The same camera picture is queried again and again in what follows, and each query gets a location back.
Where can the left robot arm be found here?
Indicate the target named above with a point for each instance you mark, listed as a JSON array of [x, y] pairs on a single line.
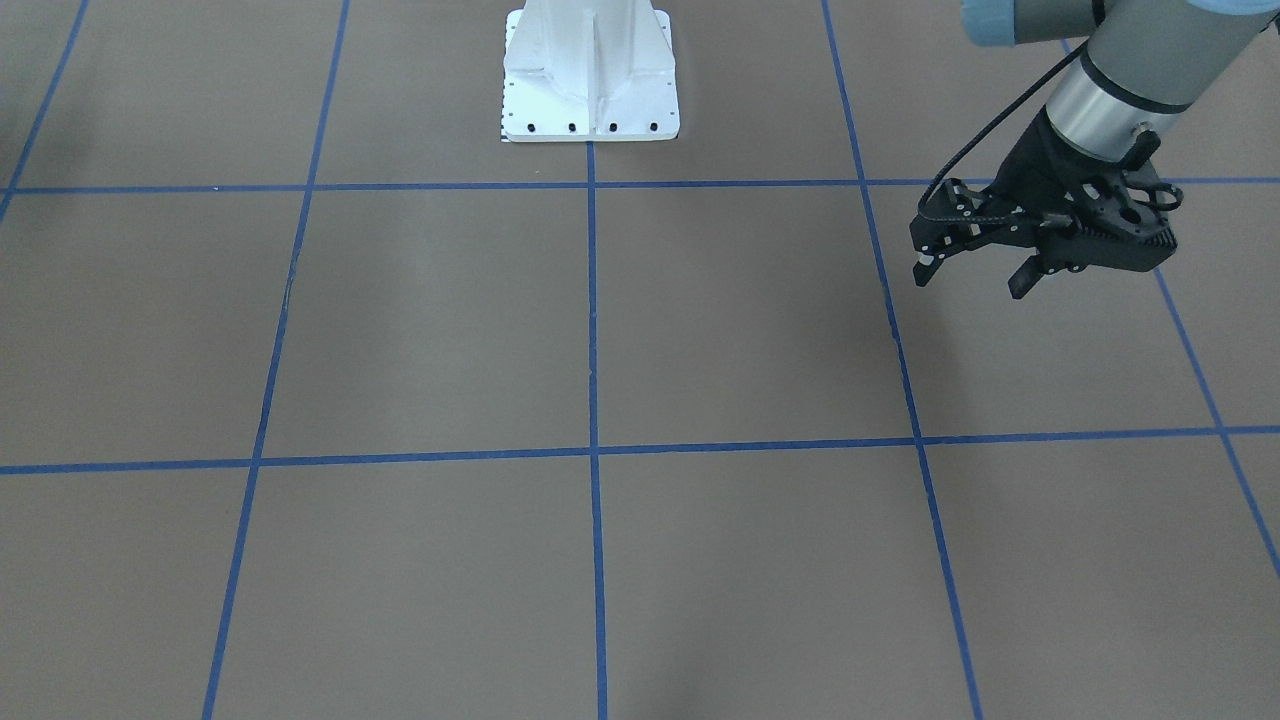
[[1138, 66]]

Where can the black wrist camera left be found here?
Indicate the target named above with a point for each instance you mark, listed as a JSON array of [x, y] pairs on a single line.
[[1122, 219]]

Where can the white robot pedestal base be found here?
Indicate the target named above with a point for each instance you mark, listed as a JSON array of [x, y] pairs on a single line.
[[589, 71]]

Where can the brown table mat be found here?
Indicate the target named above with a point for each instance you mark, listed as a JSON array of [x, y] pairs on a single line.
[[322, 402]]

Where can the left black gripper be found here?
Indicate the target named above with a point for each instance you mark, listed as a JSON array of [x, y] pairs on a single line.
[[1037, 165]]

